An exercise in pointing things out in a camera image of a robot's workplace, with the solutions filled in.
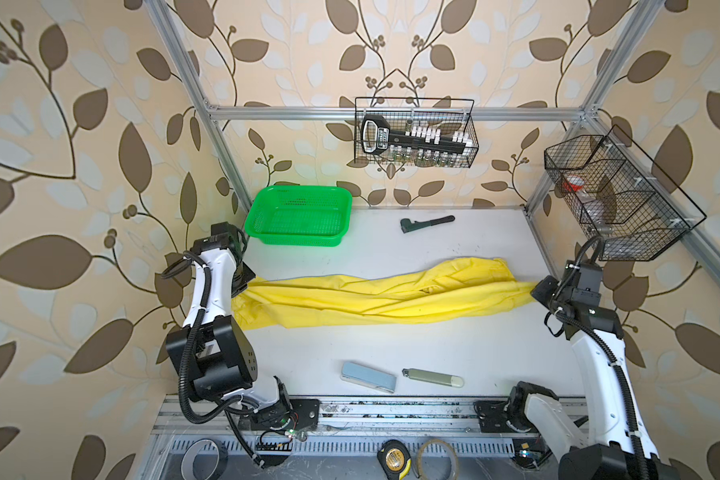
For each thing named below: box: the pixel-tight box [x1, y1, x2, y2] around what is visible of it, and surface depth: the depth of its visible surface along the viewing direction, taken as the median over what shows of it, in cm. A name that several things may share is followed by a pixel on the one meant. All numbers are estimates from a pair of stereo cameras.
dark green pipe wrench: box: [400, 215, 455, 233], surface depth 118 cm
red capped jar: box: [563, 175, 585, 192], surface depth 84 cm
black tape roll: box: [180, 438, 229, 480], surface depth 68 cm
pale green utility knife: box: [402, 368, 465, 388], surface depth 82 cm
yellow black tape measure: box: [377, 439, 413, 480], surface depth 68 cm
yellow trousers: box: [231, 256, 537, 329], surface depth 92 cm
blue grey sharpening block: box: [340, 361, 397, 393], surface depth 79 cm
